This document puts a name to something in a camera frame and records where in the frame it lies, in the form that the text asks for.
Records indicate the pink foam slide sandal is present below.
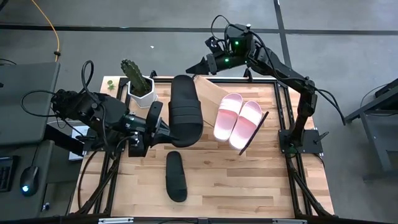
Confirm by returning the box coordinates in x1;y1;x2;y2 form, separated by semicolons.
228;100;264;151
213;92;244;142

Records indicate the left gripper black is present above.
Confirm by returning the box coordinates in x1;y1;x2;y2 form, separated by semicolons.
145;100;188;148

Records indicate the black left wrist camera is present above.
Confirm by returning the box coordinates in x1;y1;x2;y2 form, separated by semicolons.
127;132;150;158

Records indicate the green cactus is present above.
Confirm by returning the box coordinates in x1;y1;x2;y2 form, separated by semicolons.
120;58;152;96

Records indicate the black metal side stand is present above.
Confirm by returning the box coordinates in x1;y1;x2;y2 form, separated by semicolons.
343;77;398;181

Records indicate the black foam slide sandal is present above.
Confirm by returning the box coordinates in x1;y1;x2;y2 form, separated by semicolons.
168;74;205;149
165;151;188;203

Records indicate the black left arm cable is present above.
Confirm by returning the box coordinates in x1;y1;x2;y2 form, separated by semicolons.
20;60;137;156

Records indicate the dark grey computer desk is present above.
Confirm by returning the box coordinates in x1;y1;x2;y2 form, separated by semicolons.
0;139;57;220

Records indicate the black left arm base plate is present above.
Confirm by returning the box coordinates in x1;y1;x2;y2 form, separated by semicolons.
82;136;127;153

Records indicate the black aluminium table frame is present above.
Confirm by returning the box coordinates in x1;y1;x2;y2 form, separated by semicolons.
68;68;333;218

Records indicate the black computer mouse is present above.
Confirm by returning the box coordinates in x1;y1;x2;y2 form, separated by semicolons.
19;165;40;197

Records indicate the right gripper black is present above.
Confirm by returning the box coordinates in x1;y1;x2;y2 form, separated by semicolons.
186;50;250;76

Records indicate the white hexagonal plant pot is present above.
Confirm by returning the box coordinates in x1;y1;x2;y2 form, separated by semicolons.
127;75;159;110

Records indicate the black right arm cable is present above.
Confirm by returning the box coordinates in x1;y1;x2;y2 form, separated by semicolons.
210;14;347;126

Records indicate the black keyboard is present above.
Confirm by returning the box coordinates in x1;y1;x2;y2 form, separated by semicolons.
0;155;16;192

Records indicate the wooden shelf, black metal frame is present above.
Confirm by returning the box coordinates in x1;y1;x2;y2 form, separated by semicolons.
192;74;270;156

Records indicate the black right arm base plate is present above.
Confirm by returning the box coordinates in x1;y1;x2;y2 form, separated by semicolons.
277;128;325;156

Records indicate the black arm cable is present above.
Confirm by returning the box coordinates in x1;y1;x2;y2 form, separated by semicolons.
20;60;137;156
210;14;347;126

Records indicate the silver metal bracket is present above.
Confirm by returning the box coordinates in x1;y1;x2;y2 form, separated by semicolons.
272;218;308;224
98;217;135;224

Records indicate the black flat bar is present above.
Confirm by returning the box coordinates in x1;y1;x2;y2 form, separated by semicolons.
43;123;86;156

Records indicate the grey side table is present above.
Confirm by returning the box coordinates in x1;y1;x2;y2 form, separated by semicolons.
0;61;61;146

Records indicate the yellow cable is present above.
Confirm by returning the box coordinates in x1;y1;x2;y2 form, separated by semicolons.
30;0;62;62

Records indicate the white paper sheet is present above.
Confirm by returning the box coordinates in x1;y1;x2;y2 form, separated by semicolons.
68;125;91;162

